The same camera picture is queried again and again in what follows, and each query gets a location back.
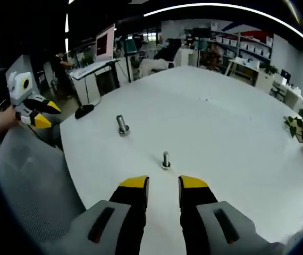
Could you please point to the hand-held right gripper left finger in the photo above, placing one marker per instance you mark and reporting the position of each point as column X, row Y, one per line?
column 125, row 220

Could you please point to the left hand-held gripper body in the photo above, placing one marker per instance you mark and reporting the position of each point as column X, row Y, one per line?
column 20, row 87

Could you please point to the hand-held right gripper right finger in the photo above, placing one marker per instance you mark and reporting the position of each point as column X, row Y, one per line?
column 210, row 223

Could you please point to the small metal threaded stud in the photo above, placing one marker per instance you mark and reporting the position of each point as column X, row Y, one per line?
column 165, row 157

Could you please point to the large metal threaded stud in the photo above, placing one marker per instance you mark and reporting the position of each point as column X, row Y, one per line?
column 120, row 122

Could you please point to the black oval floor base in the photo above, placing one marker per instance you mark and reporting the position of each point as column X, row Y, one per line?
column 83, row 111

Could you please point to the person's left hand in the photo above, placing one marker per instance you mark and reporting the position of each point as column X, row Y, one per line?
column 2, row 122

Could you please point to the grey mesh office chair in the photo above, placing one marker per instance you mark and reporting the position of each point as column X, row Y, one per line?
column 32, row 180

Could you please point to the white standing desk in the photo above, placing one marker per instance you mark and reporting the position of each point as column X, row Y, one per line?
column 93, row 67

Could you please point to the short ceiling light strip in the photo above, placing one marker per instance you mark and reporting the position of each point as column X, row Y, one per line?
column 66, row 45

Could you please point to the straight ceiling light strip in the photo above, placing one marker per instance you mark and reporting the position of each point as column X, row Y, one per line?
column 67, row 22

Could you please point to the large computer monitor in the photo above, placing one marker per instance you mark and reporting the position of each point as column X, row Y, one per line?
column 104, row 43

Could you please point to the teal panel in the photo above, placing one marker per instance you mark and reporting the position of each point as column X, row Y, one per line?
column 130, row 45

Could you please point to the white low cabinet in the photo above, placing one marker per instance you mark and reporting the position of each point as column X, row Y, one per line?
column 263, row 81

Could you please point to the white side table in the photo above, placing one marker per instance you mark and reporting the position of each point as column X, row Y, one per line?
column 243, row 61

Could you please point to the small green potted plant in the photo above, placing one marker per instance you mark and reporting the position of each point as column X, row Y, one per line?
column 269, row 69

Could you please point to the small black monitor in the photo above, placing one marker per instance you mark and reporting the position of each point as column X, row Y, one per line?
column 285, row 75

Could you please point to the shelving rack with white bins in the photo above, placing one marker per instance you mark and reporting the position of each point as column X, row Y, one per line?
column 247, row 43

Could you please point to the long curved ceiling light strip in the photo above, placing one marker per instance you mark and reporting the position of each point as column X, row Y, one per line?
column 220, row 4

